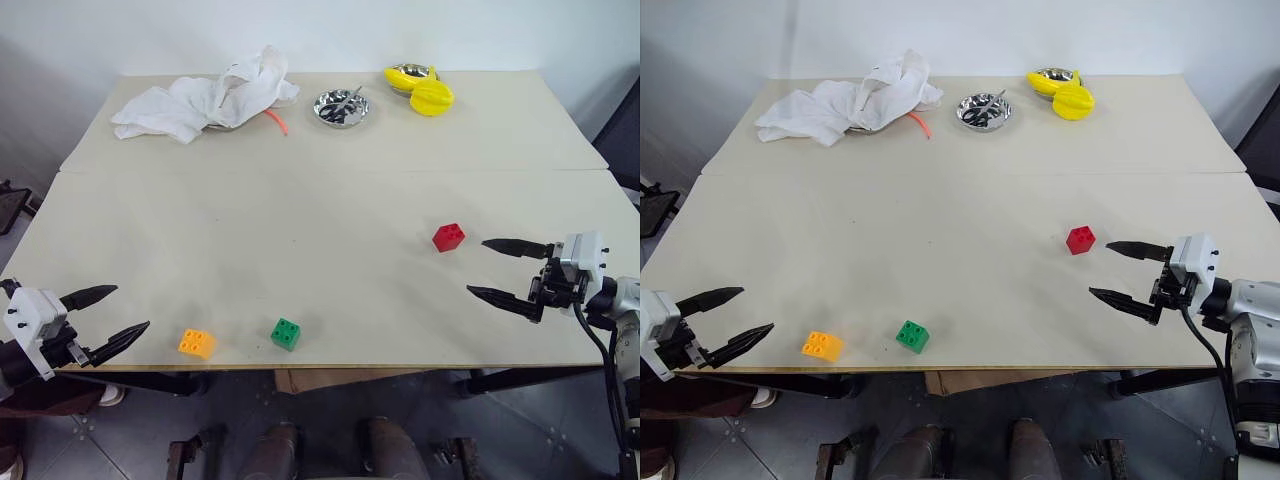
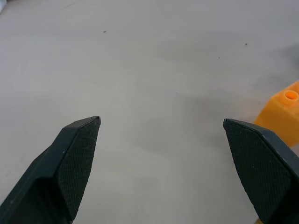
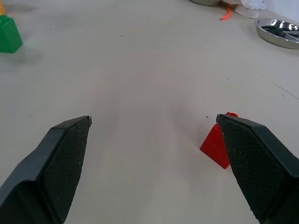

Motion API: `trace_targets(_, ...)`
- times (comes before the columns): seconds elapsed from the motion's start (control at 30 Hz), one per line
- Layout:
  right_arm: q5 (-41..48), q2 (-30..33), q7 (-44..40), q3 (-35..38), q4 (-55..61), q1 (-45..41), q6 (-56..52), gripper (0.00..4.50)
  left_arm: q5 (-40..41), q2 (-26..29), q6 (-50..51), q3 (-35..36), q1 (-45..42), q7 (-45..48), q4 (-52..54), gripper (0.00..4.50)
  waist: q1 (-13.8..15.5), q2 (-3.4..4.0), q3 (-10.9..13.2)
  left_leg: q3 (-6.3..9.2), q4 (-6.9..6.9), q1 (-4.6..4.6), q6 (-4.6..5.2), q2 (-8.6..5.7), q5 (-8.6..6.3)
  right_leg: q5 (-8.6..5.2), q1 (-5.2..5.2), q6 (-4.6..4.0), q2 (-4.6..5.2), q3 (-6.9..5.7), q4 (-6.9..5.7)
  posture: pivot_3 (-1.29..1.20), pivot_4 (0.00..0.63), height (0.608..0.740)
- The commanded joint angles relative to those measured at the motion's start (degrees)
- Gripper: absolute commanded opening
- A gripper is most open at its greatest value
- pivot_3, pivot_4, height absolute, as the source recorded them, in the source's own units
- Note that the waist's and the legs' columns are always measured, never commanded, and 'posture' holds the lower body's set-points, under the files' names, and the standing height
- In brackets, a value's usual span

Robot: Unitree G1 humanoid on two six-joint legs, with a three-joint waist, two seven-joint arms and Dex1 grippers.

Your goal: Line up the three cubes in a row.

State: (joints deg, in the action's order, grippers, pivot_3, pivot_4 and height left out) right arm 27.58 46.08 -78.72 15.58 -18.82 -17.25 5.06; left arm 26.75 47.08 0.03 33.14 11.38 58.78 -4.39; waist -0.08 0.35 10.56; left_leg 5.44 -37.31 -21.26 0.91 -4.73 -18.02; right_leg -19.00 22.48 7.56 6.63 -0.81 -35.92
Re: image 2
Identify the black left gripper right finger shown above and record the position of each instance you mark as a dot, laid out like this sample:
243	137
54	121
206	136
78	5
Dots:
264	168

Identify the orange toy brick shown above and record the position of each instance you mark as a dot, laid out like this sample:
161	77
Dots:
281	116

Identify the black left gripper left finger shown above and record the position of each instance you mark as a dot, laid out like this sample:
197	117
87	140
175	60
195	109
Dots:
56	168

